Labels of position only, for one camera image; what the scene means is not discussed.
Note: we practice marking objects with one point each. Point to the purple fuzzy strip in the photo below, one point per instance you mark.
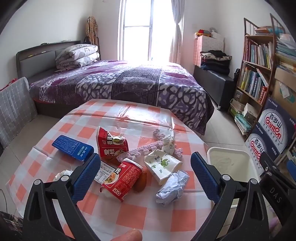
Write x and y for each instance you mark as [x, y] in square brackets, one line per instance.
[143, 148]

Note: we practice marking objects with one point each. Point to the row of upright books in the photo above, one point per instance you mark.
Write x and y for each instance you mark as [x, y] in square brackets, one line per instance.
[256, 52]
[252, 84]

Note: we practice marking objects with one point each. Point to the pale pink curtain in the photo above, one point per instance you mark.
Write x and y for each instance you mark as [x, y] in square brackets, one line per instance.
[178, 34]

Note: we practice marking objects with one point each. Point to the window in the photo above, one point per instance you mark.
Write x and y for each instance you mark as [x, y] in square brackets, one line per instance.
[138, 23]

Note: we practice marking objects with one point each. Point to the pink storage box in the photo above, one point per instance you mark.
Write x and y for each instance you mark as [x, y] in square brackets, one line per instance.
[208, 44]

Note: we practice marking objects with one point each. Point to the dark storage bench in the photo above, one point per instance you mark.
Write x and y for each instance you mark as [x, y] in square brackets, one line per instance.
[219, 85]

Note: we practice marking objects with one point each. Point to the person's left hand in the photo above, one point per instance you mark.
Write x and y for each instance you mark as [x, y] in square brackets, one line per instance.
[129, 236]

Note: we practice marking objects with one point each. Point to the blue white carton box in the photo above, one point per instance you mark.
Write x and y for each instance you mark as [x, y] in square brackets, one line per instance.
[256, 148]
[275, 125]

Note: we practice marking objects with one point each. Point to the small crumpled tissue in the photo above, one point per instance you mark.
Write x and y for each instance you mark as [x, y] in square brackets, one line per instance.
[60, 175]

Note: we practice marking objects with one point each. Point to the dark plaid cloth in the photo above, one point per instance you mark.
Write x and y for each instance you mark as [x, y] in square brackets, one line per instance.
[9, 224]

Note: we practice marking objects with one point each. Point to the red yellow plush toy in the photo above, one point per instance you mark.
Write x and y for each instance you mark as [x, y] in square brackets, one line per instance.
[202, 32]

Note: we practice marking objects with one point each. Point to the red cloth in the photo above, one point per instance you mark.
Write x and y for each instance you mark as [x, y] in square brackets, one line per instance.
[9, 83]

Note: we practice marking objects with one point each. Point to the dark bed frame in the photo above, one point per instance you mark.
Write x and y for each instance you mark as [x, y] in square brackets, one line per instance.
[30, 62]

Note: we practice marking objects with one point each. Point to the pile of dark clothes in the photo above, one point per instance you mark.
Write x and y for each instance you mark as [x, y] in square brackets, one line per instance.
[215, 62]

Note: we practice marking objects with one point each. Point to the blue cardboard box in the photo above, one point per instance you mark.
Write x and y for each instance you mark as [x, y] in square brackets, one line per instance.
[69, 146]

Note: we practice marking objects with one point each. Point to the white leaf print paper carton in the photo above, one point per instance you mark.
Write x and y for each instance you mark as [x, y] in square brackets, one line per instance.
[161, 166]

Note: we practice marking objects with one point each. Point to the beige plaid coat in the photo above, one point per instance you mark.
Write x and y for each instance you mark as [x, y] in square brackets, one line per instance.
[91, 30]

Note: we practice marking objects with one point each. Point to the red noodle packet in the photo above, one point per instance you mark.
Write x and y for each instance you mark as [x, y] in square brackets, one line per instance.
[124, 178]

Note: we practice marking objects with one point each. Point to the stack of flat books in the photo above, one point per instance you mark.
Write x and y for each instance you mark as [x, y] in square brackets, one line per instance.
[286, 53]
[241, 115]

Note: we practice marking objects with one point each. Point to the orange white checkered tablecloth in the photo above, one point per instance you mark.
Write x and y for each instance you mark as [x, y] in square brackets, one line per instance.
[138, 215]

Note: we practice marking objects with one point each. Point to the grey checked cushion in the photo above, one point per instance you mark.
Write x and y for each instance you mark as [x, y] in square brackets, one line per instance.
[16, 106]

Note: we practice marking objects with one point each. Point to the torn red snack packet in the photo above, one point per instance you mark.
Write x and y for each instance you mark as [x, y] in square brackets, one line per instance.
[106, 143]

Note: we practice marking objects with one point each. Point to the folded grey white quilt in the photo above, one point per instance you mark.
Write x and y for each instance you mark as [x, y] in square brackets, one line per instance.
[78, 55]

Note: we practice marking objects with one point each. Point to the wooden bookshelf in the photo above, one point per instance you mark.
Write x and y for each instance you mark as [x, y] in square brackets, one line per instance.
[274, 58]

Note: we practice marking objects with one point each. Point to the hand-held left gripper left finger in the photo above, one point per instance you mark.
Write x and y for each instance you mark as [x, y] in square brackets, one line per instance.
[86, 172]

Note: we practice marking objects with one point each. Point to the crumpled white wrapper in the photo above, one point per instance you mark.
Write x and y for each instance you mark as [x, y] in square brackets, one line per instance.
[167, 142]

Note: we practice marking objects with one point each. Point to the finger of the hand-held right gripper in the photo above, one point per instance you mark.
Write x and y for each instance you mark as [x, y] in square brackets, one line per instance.
[270, 163]
[291, 166]

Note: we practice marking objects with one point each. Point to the black bag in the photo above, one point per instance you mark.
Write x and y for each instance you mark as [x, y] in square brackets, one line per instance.
[236, 74]

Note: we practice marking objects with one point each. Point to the white plastic bin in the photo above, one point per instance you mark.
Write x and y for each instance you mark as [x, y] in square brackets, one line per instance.
[231, 162]

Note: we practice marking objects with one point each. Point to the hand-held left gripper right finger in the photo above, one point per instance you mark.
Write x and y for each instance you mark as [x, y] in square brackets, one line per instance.
[203, 172]

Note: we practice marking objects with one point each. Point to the brown cardboard box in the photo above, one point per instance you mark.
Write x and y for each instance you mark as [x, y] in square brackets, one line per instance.
[284, 90]

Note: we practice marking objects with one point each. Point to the purple patterned blanket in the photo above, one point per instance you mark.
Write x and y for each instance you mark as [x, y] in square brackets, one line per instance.
[138, 81]

